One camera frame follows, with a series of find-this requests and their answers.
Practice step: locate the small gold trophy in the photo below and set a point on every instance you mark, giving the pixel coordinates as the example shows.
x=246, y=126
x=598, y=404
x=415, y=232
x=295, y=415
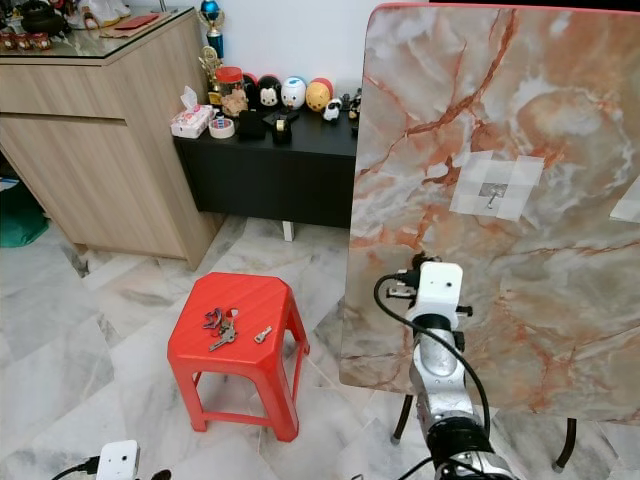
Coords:
x=209, y=68

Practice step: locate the white figurine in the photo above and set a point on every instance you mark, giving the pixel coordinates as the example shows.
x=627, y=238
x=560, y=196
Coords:
x=104, y=11

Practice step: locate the red-lidded jar with doll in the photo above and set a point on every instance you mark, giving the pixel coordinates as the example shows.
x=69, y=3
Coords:
x=229, y=88

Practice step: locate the clear tape patch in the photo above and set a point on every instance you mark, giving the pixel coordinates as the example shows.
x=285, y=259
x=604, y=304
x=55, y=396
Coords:
x=470, y=175

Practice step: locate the red plastic stool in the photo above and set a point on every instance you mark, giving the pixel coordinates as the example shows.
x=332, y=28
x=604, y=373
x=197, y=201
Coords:
x=240, y=360

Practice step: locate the black low cabinet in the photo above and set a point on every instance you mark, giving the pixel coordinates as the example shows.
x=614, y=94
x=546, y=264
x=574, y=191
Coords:
x=270, y=180

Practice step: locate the blue ball trophy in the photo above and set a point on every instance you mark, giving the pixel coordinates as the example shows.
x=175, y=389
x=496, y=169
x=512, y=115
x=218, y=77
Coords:
x=211, y=13

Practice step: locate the green bag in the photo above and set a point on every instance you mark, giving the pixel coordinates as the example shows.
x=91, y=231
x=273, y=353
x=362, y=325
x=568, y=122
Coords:
x=10, y=220

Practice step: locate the small metal hook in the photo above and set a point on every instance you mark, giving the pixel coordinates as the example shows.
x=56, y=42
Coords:
x=495, y=195

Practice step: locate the black table leg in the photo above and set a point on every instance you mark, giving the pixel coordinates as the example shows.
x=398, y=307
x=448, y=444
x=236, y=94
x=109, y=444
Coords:
x=566, y=445
x=403, y=420

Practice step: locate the single small silver key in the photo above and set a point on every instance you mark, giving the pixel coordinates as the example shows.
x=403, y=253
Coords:
x=263, y=334

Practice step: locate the dark teapot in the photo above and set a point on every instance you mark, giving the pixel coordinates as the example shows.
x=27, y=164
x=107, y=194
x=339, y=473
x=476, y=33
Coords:
x=46, y=20

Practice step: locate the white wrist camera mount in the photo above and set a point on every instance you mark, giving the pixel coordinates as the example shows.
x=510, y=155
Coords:
x=438, y=288
x=117, y=460

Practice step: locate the light wooden cabinet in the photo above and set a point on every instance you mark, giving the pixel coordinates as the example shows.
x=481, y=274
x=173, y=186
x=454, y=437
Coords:
x=100, y=170

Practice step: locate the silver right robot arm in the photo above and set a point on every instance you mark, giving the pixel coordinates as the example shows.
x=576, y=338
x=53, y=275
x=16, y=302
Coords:
x=445, y=385

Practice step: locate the pink white tissue pack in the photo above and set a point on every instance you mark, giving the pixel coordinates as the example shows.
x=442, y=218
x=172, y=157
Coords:
x=190, y=122

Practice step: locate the black tape dispenser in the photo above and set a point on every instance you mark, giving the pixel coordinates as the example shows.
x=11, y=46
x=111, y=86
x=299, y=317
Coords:
x=281, y=128

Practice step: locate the black mouse plush toy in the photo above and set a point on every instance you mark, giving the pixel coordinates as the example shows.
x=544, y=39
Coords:
x=268, y=93

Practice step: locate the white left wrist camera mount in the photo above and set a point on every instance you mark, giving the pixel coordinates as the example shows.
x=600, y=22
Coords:
x=117, y=460

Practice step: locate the white duck plush toy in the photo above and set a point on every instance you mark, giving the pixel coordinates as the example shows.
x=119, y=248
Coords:
x=293, y=93

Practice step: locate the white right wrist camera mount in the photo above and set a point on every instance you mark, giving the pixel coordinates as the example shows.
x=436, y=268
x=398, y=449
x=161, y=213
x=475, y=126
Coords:
x=438, y=288

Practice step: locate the beige tape roll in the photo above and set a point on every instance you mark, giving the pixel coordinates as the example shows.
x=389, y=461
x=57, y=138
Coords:
x=221, y=128

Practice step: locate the orange marble table top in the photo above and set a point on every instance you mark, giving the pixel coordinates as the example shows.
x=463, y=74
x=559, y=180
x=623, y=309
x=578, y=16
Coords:
x=480, y=100

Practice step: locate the red flat tray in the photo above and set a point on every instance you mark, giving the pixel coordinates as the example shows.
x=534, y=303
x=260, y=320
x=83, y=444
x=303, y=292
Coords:
x=136, y=21

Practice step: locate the small black white figure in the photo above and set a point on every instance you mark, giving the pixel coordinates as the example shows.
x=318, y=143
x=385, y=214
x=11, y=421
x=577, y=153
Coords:
x=332, y=110

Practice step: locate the orange round plush toy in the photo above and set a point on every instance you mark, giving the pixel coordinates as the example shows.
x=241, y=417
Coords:
x=318, y=96

